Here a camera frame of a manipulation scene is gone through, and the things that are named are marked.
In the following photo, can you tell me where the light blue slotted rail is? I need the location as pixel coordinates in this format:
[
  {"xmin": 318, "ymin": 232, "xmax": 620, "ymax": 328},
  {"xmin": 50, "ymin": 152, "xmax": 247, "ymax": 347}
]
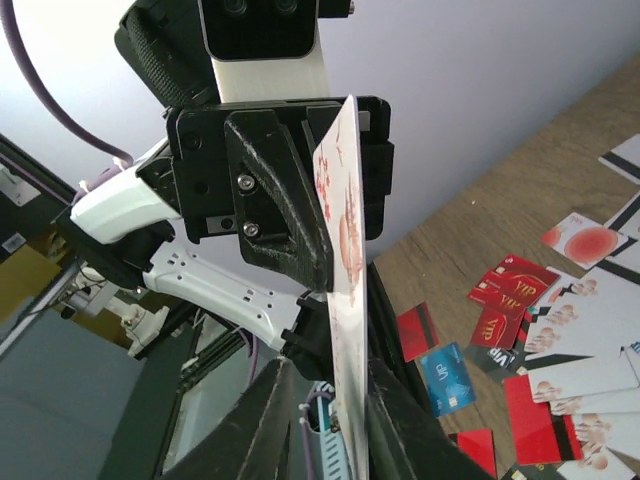
[{"xmin": 319, "ymin": 430, "xmax": 351, "ymax": 480}]

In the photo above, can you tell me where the blue card bottom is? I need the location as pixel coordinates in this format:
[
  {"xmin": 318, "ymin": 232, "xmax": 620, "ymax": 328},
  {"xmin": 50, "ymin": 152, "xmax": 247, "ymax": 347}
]
[{"xmin": 420, "ymin": 342, "xmax": 476, "ymax": 418}]

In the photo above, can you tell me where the white striped card left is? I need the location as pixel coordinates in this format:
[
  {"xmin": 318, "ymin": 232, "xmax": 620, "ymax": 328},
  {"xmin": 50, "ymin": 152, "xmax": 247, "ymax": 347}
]
[{"xmin": 598, "ymin": 134, "xmax": 640, "ymax": 185}]

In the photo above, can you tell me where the red striped card bottom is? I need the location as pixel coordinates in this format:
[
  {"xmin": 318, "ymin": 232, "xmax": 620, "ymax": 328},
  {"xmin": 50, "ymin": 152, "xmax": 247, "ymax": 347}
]
[{"xmin": 448, "ymin": 428, "xmax": 497, "ymax": 478}]

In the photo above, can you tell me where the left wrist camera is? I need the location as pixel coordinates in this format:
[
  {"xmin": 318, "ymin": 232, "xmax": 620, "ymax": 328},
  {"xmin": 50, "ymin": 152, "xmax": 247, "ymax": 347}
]
[{"xmin": 198, "ymin": 0, "xmax": 330, "ymax": 104}]

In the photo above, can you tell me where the dark red striped card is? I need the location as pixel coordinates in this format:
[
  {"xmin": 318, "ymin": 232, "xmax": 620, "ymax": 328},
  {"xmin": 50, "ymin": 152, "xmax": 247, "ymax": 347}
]
[{"xmin": 397, "ymin": 302, "xmax": 439, "ymax": 362}]

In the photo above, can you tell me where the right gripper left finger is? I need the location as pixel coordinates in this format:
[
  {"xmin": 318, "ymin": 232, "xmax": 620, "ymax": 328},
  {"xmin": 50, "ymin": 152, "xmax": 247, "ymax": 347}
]
[{"xmin": 162, "ymin": 357, "xmax": 294, "ymax": 480}]

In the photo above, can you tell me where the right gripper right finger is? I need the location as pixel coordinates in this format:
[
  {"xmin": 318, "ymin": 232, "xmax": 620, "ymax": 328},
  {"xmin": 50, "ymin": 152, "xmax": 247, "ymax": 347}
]
[{"xmin": 367, "ymin": 359, "xmax": 490, "ymax": 480}]

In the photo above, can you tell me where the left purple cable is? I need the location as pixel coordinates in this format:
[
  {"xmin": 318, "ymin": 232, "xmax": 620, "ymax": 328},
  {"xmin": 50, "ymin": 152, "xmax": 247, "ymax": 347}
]
[{"xmin": 0, "ymin": 0, "xmax": 134, "ymax": 166}]

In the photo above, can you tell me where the black aluminium frame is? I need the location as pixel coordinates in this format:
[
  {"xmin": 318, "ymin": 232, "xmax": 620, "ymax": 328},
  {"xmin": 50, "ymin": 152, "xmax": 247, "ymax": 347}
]
[{"xmin": 1, "ymin": 140, "xmax": 333, "ymax": 479}]

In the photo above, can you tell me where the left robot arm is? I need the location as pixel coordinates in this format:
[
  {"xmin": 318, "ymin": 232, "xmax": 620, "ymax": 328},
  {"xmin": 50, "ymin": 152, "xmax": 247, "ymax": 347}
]
[{"xmin": 58, "ymin": 1, "xmax": 394, "ymax": 380}]

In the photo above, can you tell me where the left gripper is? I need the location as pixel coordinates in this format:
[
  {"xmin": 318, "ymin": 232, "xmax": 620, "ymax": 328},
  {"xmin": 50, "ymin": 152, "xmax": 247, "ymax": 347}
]
[{"xmin": 134, "ymin": 94, "xmax": 396, "ymax": 294}]

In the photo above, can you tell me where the red card in pile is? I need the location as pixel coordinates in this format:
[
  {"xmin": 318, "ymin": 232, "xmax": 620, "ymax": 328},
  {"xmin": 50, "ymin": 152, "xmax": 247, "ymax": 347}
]
[{"xmin": 503, "ymin": 376, "xmax": 583, "ymax": 465}]

